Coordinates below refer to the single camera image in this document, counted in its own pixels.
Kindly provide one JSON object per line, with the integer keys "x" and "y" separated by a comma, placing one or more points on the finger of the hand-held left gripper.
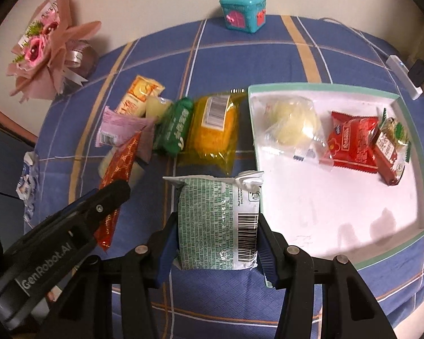
{"x": 76, "y": 205}
{"x": 106, "y": 201}

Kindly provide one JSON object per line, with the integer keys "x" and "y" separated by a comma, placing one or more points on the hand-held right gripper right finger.
{"x": 268, "y": 257}

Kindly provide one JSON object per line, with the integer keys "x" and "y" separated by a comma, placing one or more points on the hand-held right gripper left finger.
{"x": 166, "y": 254}

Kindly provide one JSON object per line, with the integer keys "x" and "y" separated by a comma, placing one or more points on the long red stick packet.
{"x": 118, "y": 169}

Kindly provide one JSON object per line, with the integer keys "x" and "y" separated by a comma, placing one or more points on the white green barcode snack packet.
{"x": 215, "y": 226}

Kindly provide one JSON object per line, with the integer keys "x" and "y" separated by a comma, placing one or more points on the pink snack packet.
{"x": 123, "y": 129}

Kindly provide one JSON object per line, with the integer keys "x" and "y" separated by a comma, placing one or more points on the teal-edged white tray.
{"x": 339, "y": 201}

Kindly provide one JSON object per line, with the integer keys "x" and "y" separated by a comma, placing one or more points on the yellow orange snack packet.
{"x": 137, "y": 93}

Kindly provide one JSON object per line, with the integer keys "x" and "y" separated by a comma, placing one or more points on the yellow cake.
{"x": 215, "y": 134}

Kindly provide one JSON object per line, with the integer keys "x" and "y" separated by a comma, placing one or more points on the pale bun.
{"x": 293, "y": 123}

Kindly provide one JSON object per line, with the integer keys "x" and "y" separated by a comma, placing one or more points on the red flower-print snack packet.
{"x": 353, "y": 141}

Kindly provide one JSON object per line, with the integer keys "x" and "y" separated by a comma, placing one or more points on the green yellow snack packet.
{"x": 395, "y": 132}

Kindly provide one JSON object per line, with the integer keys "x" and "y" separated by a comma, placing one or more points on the person's left hand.
{"x": 51, "y": 295}

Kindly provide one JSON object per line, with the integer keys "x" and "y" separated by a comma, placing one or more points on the blue white crumpled wrapper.
{"x": 26, "y": 183}

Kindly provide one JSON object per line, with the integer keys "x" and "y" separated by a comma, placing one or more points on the pink flower bouquet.
{"x": 42, "y": 46}

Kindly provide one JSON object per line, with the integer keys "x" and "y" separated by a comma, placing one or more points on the white power strip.
{"x": 399, "y": 67}

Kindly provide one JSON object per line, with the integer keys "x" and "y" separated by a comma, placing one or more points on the teal toy box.
{"x": 242, "y": 12}

